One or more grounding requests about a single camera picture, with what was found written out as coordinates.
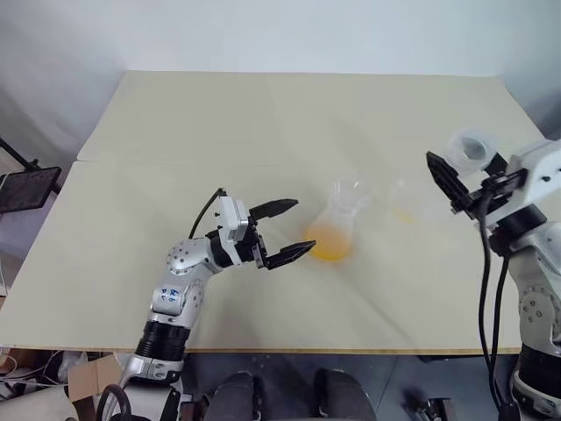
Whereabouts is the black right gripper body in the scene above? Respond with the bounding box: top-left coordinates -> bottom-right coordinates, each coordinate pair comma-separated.
451,168 -> 528,225

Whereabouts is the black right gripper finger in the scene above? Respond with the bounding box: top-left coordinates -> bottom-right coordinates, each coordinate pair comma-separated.
483,152 -> 507,177
426,150 -> 469,208

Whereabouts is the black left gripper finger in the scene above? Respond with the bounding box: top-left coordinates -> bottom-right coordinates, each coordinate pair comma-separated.
248,197 -> 300,221
262,239 -> 318,271

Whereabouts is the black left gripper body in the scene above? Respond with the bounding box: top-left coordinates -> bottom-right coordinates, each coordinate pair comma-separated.
236,214 -> 271,269

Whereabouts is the large clear glass flask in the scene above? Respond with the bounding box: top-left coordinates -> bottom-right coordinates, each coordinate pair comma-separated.
303,176 -> 374,265

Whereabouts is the small clear glass flask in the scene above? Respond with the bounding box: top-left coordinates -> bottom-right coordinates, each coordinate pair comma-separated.
387,176 -> 423,225

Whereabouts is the dark rounded shape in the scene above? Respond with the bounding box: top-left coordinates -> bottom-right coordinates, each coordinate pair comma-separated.
209,369 -> 266,421
314,367 -> 376,421

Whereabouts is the brown cardboard box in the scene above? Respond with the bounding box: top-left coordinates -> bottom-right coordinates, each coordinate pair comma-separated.
67,353 -> 124,403

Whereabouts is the black flat screen panel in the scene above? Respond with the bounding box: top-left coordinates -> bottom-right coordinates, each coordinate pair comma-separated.
0,166 -> 61,216

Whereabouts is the black metal stand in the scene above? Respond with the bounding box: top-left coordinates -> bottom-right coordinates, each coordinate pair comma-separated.
0,135 -> 41,173

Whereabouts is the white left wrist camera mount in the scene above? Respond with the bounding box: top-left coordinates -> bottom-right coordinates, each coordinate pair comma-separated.
215,195 -> 252,247

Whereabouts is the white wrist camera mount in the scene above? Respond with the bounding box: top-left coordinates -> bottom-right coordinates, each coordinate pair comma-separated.
508,139 -> 561,208
215,195 -> 252,247

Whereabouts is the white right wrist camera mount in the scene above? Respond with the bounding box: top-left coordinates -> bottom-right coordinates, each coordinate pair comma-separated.
508,139 -> 561,208

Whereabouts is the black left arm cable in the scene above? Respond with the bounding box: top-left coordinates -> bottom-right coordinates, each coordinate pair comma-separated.
189,187 -> 227,240

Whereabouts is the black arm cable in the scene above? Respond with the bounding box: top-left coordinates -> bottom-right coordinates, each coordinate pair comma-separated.
476,183 -> 505,413
189,187 -> 227,240
486,252 -> 512,359

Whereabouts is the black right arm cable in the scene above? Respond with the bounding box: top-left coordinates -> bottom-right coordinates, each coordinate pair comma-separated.
476,183 -> 505,413
486,252 -> 512,359

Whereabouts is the black looped cable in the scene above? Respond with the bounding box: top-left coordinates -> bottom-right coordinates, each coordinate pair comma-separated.
96,382 -> 133,421

